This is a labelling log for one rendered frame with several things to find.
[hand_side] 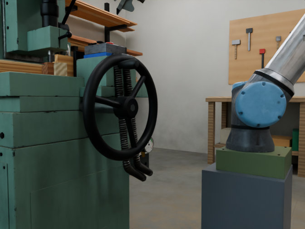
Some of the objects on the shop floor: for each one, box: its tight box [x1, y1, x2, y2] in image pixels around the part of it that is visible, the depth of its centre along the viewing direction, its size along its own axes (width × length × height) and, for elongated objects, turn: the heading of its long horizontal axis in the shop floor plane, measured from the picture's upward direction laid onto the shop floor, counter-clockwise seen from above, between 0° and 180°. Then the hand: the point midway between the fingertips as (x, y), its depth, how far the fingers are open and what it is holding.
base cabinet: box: [0, 131, 129, 229], centre depth 101 cm, size 45×58×71 cm
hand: (113, 7), depth 97 cm, fingers open, 14 cm apart
